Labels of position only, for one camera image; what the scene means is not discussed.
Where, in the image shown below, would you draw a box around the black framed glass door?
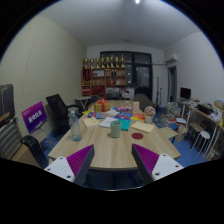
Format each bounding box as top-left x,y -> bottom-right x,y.
100,50 -> 154,101

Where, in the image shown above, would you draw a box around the black chair back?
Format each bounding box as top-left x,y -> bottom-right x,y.
21,134 -> 50,169

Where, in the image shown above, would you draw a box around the pink small box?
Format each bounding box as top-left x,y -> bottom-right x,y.
116,106 -> 133,113

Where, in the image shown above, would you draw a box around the dark flat panel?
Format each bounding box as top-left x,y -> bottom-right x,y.
0,83 -> 16,126

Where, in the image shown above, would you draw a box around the beige square stool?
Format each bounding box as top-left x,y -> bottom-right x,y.
159,126 -> 178,140

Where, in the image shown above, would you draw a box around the flat round red coaster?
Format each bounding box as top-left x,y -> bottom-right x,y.
131,132 -> 144,140

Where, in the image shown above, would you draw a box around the grey striped chair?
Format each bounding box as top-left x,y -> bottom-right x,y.
0,117 -> 24,160

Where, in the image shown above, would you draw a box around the white printed booklet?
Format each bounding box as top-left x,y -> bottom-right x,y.
99,116 -> 118,129

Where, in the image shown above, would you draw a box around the potted pink flowers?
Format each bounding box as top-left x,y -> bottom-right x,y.
143,105 -> 157,125

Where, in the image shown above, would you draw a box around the brown wooden stool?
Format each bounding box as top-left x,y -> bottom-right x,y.
188,122 -> 205,139

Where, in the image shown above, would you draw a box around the yellow gift box red ribbon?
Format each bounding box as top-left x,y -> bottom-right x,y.
94,98 -> 112,113

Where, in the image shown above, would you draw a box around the cream softcover book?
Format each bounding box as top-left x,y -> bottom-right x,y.
81,116 -> 101,129

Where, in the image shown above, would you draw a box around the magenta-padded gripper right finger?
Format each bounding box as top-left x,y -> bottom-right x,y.
131,143 -> 184,185

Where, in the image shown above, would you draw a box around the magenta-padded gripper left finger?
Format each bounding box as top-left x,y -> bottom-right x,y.
43,144 -> 96,187

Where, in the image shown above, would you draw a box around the wooden shelf unit with trophies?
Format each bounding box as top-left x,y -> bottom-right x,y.
81,54 -> 128,98

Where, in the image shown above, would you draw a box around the black tripod stand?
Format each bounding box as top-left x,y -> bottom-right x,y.
156,77 -> 164,104

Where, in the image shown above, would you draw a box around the white round stool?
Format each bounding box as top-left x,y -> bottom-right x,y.
194,130 -> 212,158

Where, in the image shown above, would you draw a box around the white paper stack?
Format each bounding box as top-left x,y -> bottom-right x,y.
105,109 -> 120,117

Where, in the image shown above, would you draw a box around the purple sign board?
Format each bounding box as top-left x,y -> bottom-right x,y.
21,101 -> 48,134

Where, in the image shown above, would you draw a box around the cluttered wooden desk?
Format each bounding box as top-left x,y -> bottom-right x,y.
176,98 -> 224,161

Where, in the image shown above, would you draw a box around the teal book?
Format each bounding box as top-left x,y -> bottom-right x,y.
118,119 -> 132,132

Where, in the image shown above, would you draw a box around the small round side table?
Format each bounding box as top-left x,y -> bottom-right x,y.
74,95 -> 93,111

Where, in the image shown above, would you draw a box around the blue red flat package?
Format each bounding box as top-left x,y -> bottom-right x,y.
87,111 -> 106,120

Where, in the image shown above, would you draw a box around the pale green cup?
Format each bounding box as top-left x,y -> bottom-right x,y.
110,120 -> 122,139

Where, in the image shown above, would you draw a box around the blue colourful package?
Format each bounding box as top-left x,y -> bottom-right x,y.
114,111 -> 134,121

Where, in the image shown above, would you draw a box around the white wall air conditioner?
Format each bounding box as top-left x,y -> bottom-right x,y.
165,53 -> 179,64

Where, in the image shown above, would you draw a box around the black computer monitor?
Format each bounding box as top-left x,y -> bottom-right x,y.
179,87 -> 192,100

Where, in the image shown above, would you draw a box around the clear plastic water bottle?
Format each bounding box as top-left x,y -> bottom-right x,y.
68,110 -> 83,142

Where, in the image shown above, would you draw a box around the tan upright carton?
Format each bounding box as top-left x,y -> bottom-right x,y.
132,101 -> 141,114

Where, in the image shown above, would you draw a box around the black office chair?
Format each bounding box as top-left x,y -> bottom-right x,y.
45,93 -> 83,134

